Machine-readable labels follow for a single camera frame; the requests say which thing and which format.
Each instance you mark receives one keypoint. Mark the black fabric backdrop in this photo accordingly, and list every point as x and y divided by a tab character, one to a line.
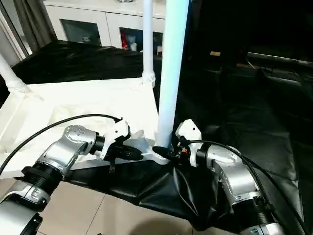
254	24

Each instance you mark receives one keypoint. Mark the grey curtain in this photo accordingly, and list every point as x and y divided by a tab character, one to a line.
29	22

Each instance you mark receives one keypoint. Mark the silver metal rod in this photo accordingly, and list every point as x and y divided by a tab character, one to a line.
281	58

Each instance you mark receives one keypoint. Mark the black table mat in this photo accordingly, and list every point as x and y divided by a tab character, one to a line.
234	117

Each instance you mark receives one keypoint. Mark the white plastic table top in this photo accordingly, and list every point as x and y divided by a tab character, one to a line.
58	103

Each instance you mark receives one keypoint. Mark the white glass-door cabinet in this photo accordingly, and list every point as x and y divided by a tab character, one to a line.
102	14

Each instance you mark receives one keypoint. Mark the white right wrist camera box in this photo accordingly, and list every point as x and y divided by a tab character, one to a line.
188	134

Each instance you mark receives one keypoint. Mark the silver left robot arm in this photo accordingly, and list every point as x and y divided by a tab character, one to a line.
54	161

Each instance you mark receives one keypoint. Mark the red bottle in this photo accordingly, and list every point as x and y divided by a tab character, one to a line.
124	40

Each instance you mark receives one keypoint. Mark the small yellow label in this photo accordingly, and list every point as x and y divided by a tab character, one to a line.
215	53

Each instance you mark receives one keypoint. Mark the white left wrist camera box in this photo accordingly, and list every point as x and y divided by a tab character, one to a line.
116	134

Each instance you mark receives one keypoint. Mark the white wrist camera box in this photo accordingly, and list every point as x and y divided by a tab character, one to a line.
116	134
188	134

